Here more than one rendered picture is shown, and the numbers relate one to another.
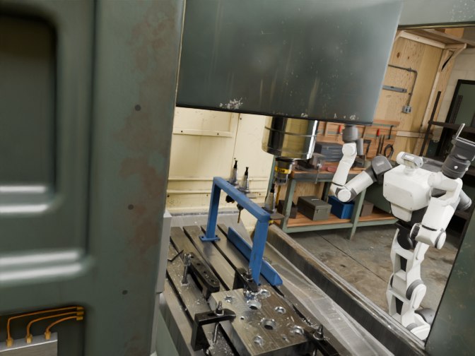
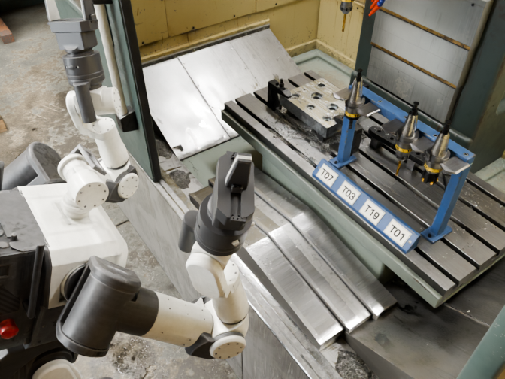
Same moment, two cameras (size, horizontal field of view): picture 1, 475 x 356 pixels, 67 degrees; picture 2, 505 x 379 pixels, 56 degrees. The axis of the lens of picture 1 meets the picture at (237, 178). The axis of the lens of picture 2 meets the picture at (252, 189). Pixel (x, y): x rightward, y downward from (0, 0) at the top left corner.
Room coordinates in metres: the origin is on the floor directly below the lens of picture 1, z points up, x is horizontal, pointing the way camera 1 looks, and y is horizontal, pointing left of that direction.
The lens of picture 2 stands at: (2.59, -0.61, 2.06)
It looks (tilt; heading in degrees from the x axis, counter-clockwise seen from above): 44 degrees down; 174
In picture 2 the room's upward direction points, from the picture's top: straight up
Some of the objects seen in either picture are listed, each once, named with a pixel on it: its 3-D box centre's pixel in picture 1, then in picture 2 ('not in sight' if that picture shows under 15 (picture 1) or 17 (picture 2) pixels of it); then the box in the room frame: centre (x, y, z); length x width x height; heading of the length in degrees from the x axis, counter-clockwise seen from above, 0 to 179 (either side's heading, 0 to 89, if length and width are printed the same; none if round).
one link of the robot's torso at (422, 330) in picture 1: (407, 325); not in sight; (2.08, -1.27, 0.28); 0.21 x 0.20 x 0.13; 119
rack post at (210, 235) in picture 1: (213, 211); (449, 200); (1.64, 0.09, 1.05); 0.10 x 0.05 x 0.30; 119
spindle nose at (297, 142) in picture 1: (289, 133); not in sight; (1.08, -0.14, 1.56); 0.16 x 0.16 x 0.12
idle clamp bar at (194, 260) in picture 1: (201, 275); (396, 148); (1.25, 0.08, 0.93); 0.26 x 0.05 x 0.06; 34
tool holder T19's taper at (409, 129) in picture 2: (244, 181); (410, 122); (1.53, -0.04, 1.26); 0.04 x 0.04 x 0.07
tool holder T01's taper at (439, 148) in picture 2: (234, 174); (441, 142); (1.62, 0.02, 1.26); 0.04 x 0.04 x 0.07
